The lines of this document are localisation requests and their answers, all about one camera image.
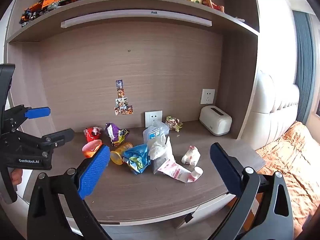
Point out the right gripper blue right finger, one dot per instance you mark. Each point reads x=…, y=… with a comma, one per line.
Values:
x=228, y=167

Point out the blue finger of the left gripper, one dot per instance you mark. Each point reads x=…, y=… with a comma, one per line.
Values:
x=34, y=113
x=59, y=138

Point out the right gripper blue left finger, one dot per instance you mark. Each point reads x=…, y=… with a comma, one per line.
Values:
x=91, y=169

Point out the orange juice cup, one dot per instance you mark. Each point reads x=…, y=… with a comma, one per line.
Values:
x=117, y=155

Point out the white pink paper carton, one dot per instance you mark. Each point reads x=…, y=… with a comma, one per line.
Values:
x=178, y=172

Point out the person's left hand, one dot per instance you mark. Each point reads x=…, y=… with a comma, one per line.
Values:
x=16, y=176

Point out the orange plastic cup lid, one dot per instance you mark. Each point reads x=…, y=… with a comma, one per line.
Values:
x=91, y=148

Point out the red snack wrapper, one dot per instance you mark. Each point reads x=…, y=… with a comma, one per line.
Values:
x=92, y=133

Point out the white crumpled milk bottle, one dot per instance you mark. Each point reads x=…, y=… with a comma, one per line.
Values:
x=191, y=157

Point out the purple yellow snack bag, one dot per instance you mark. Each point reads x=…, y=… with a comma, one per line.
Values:
x=116, y=135

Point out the white toaster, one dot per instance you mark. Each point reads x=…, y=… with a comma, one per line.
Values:
x=215, y=120

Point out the blue snack bag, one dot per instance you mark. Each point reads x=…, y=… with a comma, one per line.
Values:
x=137, y=158

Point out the orange bed cover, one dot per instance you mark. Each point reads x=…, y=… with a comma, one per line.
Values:
x=296, y=155

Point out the colourful card stickers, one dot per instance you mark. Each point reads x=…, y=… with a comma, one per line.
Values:
x=122, y=104

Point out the green red crumpled wrapper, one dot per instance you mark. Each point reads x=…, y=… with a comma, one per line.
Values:
x=173, y=123

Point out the clear plastic bag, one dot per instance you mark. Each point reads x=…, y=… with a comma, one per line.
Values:
x=158, y=142

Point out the cream padded headboard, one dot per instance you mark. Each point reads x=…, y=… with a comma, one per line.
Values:
x=274, y=110

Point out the grey blue curtain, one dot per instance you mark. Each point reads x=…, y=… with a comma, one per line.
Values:
x=306, y=70

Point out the white wall socket upper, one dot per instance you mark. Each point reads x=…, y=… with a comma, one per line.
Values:
x=207, y=96

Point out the white wall socket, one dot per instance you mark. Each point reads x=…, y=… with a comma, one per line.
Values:
x=207, y=96
x=152, y=116

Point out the white wall socket lower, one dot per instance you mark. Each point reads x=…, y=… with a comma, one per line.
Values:
x=152, y=116

